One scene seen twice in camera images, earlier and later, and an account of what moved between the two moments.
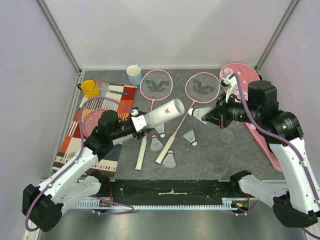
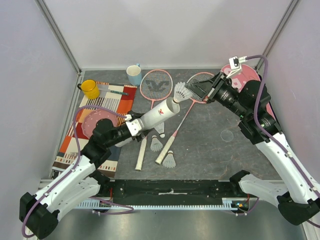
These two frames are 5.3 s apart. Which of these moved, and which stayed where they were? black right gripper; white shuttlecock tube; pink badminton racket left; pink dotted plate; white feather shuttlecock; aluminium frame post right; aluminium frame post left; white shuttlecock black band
Moved: black right gripper; white shuttlecock tube
Stayed: white shuttlecock black band; aluminium frame post right; aluminium frame post left; pink badminton racket left; white feather shuttlecock; pink dotted plate
